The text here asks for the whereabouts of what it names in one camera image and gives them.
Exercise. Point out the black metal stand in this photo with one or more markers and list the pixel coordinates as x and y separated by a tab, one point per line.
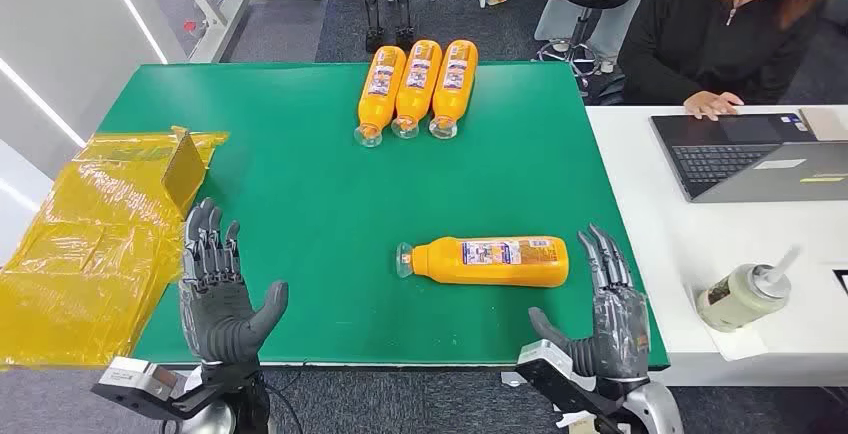
403	10
372	14

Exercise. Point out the beige notebook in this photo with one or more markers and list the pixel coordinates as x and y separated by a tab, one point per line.
825	123

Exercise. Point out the green table mat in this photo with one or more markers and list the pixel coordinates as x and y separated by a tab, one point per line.
298	219

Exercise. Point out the brown cardboard flap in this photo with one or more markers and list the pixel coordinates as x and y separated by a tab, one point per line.
184	176

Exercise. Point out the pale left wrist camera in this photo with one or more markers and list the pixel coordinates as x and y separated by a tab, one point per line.
132	378

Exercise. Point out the white metal frame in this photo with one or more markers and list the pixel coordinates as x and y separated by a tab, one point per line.
218	33

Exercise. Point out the small red object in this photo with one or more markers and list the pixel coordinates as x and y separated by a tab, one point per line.
190	26

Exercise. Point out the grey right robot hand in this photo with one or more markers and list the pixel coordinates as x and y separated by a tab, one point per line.
616	338

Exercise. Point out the white paper tag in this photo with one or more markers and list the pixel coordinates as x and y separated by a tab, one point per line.
575	419

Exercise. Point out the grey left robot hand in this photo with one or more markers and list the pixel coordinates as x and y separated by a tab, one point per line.
215	312

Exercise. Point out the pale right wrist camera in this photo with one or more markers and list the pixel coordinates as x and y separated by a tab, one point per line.
543	361

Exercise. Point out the dark grey laptop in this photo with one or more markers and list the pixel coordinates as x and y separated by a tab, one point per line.
715	159

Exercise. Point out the white paper napkin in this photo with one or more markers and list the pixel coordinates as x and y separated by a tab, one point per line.
742	346

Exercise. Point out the yellow plastic wrapped box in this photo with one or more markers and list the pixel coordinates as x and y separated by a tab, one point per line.
79	252

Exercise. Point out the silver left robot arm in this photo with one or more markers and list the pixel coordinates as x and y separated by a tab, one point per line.
222	418

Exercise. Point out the orange juice bottle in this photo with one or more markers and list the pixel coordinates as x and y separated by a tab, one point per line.
490	273
378	103
454	96
414	96

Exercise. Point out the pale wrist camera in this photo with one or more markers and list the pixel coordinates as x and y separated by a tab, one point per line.
132	378
543	361

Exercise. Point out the person's hand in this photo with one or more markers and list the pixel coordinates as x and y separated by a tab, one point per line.
712	105

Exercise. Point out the black flat object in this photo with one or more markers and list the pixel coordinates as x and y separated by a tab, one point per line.
842	282

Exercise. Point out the drink cup with straw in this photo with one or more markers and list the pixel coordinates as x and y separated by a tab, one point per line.
738	298

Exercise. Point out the person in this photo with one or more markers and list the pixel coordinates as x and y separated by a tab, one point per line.
682	40

